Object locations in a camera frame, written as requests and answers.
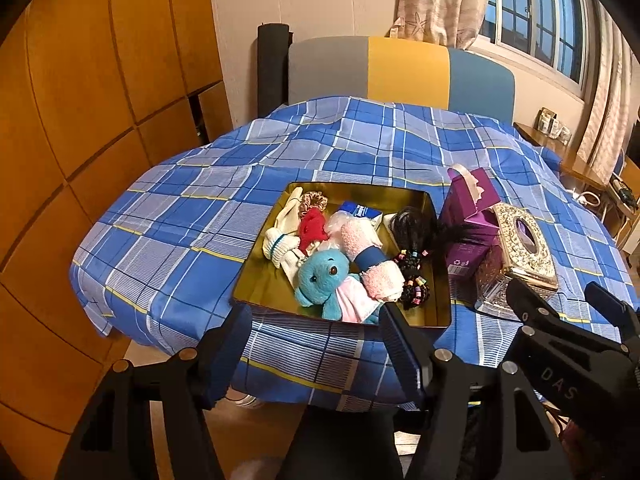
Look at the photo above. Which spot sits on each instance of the beige patterned curtain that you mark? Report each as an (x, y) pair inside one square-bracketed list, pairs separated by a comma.
[(440, 0)]

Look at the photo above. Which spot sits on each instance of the clear plastic bag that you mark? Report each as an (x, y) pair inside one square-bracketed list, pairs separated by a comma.
[(337, 222)]

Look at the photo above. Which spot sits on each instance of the wooden chair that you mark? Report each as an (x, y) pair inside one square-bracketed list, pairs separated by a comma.
[(625, 195)]

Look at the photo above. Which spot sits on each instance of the ornate silver tissue box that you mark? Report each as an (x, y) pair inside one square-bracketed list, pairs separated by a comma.
[(530, 252)]

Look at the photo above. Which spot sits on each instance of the wooden desk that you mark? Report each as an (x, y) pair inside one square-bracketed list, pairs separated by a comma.
[(570, 160)]

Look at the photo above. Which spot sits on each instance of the gold metal tin box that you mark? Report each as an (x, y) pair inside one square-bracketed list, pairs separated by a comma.
[(280, 290)]

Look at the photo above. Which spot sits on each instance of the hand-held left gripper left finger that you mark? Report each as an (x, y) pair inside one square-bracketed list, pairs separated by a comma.
[(232, 350)]

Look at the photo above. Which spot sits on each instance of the brown hair scrunchie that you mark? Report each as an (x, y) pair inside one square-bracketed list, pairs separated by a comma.
[(312, 201)]

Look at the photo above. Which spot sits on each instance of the blue plaid bed sheet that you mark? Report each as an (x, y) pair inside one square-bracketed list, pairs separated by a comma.
[(190, 220)]

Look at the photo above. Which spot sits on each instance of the blue teddy bear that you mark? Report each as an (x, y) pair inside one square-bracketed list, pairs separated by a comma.
[(320, 277)]

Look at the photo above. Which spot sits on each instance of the pale striped curtain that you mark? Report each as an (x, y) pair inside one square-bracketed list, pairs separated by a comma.
[(605, 95)]

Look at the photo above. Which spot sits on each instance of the jars on desk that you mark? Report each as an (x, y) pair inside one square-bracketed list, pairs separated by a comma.
[(552, 125)]

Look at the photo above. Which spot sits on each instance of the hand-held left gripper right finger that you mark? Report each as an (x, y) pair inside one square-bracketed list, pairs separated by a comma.
[(402, 360)]

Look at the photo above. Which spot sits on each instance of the blue white tissue pack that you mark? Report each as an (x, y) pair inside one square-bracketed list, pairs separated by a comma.
[(360, 210)]

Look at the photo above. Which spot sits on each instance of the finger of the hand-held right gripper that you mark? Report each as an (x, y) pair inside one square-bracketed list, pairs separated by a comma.
[(527, 305), (605, 305)]

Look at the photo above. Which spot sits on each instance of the purple tissue box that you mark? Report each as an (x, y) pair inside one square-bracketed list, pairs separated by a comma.
[(470, 240)]

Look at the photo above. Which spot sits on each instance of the pink fuzzy sock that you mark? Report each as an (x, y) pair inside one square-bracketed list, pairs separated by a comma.
[(372, 260)]

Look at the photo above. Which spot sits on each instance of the white sock with blue stripe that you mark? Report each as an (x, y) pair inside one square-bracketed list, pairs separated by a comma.
[(280, 245)]

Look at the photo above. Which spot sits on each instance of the red plush toy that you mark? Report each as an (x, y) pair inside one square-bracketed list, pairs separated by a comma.
[(312, 227)]

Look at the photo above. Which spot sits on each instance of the grey yellow blue headboard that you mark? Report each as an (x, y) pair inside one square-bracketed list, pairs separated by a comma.
[(405, 72)]

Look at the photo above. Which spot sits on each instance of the window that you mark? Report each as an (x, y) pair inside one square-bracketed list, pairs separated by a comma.
[(535, 15)]

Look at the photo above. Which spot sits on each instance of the wooden wardrobe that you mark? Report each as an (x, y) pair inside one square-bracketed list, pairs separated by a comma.
[(85, 120)]

